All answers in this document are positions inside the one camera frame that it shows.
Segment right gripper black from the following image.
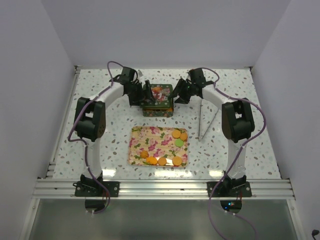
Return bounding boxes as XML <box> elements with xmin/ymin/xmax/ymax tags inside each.
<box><xmin>168</xmin><ymin>78</ymin><xmax>196</xmax><ymax>105</ymax></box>

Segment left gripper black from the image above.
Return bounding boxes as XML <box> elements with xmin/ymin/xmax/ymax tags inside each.
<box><xmin>126</xmin><ymin>80</ymin><xmax>155</xmax><ymax>107</ymax></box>

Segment gold tin lid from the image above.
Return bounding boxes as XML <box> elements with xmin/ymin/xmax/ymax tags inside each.
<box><xmin>140</xmin><ymin>84</ymin><xmax>173</xmax><ymax>110</ymax></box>

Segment metal tongs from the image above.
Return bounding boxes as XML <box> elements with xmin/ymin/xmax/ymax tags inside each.
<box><xmin>198</xmin><ymin>100</ymin><xmax>219</xmax><ymax>142</ymax></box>

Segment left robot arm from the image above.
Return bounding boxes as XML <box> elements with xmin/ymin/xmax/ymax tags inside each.
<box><xmin>67</xmin><ymin>66</ymin><xmax>156</xmax><ymax>197</ymax></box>

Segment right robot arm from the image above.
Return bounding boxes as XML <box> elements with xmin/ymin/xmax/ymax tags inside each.
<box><xmin>169</xmin><ymin>68</ymin><xmax>255</xmax><ymax>197</ymax></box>

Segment floral cookie tin box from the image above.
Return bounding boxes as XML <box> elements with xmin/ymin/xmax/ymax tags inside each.
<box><xmin>142</xmin><ymin>107</ymin><xmax>174</xmax><ymax>117</ymax></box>

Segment round orange cookie top-right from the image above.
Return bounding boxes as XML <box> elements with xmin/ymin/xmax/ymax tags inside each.
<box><xmin>171</xmin><ymin>129</ymin><xmax>181</xmax><ymax>139</ymax></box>

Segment scalloped orange cookie right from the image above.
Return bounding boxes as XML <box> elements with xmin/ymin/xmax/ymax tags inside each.
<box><xmin>179</xmin><ymin>132</ymin><xmax>188</xmax><ymax>141</ymax></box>

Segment floral serving tray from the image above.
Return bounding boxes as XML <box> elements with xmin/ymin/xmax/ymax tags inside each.
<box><xmin>128</xmin><ymin>126</ymin><xmax>189</xmax><ymax>168</ymax></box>

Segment green sandwich cookie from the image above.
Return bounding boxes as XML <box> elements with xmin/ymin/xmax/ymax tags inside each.
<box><xmin>174</xmin><ymin>138</ymin><xmax>184</xmax><ymax>148</ymax></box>

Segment swirl butter cookie lower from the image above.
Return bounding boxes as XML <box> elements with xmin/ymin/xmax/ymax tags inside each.
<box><xmin>140</xmin><ymin>150</ymin><xmax>149</xmax><ymax>159</ymax></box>

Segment orange fish cookie lower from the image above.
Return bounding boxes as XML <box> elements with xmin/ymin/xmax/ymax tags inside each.
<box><xmin>146</xmin><ymin>156</ymin><xmax>158</xmax><ymax>165</ymax></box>

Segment plain round orange cookie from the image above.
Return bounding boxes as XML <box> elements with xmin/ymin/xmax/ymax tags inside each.
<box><xmin>157</xmin><ymin>157</ymin><xmax>167</xmax><ymax>166</ymax></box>

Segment dotted round cookie bottom-right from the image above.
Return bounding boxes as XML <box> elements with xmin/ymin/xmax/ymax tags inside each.
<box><xmin>172</xmin><ymin>156</ymin><xmax>183</xmax><ymax>167</ymax></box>

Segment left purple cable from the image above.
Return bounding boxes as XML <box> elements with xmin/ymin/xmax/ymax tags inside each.
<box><xmin>67</xmin><ymin>60</ymin><xmax>126</xmax><ymax>214</ymax></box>

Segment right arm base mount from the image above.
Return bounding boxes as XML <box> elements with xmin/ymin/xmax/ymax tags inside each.
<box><xmin>212</xmin><ymin>181</ymin><xmax>253</xmax><ymax>198</ymax></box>

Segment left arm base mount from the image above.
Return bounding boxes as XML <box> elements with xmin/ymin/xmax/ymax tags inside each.
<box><xmin>72</xmin><ymin>181</ymin><xmax>120</xmax><ymax>198</ymax></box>

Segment aluminium frame rail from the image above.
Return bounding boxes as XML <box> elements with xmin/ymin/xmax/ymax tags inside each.
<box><xmin>31</xmin><ymin>179</ymin><xmax>295</xmax><ymax>200</ymax></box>

